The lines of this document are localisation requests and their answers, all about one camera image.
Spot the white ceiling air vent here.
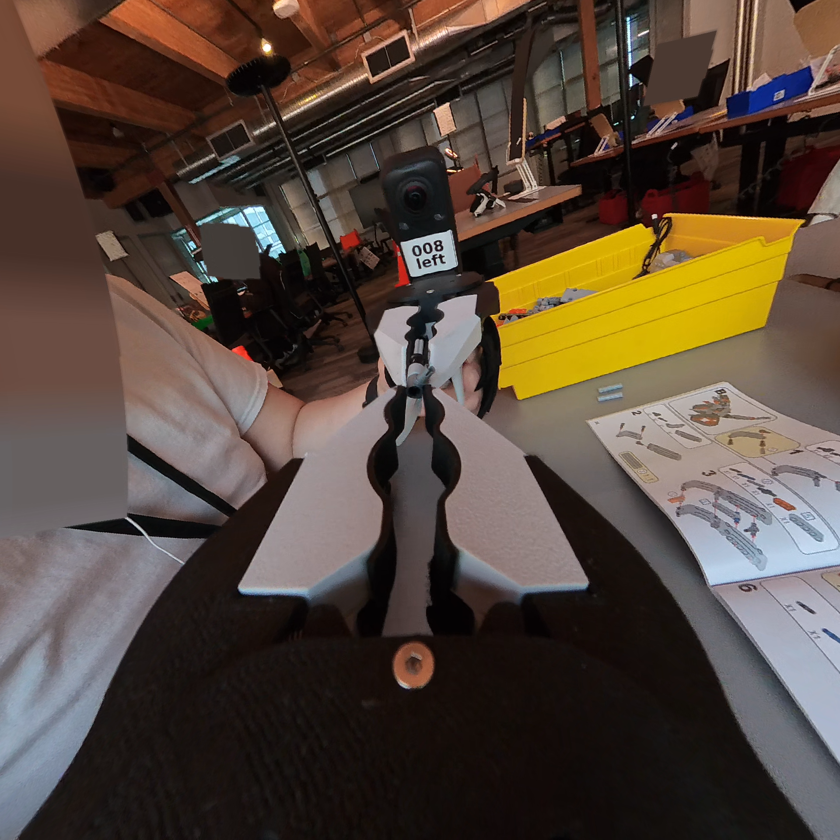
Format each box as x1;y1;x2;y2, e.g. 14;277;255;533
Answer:
362;29;413;83
206;121;253;161

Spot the grey desk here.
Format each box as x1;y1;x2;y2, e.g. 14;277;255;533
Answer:
394;276;840;840

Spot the black office chair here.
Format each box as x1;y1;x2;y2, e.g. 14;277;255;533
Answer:
298;243;352;355

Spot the pile of grey building bricks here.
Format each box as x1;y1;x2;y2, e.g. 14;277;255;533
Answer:
495;249;690;329

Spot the black cable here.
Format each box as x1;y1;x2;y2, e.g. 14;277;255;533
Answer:
633;215;673;280

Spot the grey brick assembly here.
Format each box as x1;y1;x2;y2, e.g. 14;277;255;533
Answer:
406;322;435;400

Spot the person's beige shirt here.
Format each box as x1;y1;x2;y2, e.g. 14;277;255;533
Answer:
0;274;309;821

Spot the thin white cord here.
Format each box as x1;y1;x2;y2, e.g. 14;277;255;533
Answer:
125;515;188;565

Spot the black shoulder strap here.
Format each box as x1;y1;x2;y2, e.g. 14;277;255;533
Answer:
66;436;237;539

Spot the open instruction booklet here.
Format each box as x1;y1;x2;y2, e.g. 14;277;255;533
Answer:
587;382;840;765

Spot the person's left forearm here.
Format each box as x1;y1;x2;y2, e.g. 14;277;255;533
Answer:
266;384;393;475

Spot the yellow plastic bin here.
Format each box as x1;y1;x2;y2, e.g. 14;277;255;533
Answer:
489;213;805;401

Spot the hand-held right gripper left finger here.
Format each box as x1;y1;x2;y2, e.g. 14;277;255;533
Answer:
238;387;399;634

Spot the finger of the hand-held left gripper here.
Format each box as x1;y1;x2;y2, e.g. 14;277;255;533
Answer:
374;307;422;391
425;295;484;396

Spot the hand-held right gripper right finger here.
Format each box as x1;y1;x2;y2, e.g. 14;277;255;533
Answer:
423;387;589;636

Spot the person's left hand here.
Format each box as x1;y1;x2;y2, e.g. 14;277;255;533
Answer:
458;357;487;416

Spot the black floor stand pole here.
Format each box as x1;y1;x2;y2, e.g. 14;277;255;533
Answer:
226;56;382;365

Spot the red storage bin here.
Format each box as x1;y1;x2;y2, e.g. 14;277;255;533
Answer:
642;174;711;224

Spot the blue storage bin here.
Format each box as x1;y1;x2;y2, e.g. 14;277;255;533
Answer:
727;66;815;119

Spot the wooden background table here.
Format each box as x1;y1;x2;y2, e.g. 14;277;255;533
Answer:
453;184;582;263

